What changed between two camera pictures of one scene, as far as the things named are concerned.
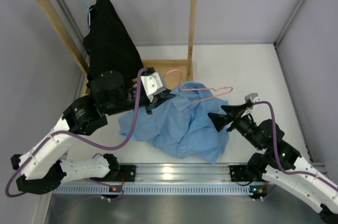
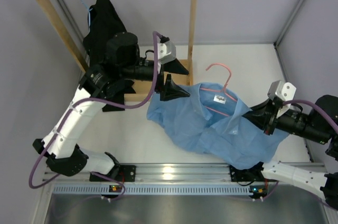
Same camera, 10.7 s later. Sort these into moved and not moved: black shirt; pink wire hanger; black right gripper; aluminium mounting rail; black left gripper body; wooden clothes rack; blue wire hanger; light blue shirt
Moved: black right gripper; light blue shirt; black left gripper body; pink wire hanger
Not moved: wooden clothes rack; blue wire hanger; black shirt; aluminium mounting rail
